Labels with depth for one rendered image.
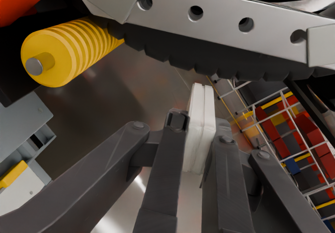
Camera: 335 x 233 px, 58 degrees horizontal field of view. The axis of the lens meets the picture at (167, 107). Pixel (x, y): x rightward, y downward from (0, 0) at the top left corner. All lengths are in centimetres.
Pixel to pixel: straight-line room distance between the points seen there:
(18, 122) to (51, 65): 38
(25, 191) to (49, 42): 56
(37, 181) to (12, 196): 9
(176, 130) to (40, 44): 21
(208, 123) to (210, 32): 13
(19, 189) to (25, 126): 19
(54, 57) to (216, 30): 16
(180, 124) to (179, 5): 14
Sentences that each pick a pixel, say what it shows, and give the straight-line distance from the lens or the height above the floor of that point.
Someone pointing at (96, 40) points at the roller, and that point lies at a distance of 37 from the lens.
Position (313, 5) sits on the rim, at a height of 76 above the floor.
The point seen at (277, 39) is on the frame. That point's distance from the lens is 28.
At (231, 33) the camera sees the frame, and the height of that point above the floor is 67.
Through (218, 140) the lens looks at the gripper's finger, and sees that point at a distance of 15.
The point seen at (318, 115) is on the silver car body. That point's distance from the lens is 175.
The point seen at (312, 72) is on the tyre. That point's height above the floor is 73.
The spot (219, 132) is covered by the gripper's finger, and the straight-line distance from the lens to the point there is 17.
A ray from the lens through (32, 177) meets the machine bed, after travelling 86.
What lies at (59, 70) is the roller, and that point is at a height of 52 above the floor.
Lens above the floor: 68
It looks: 18 degrees down
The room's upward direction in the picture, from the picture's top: 61 degrees clockwise
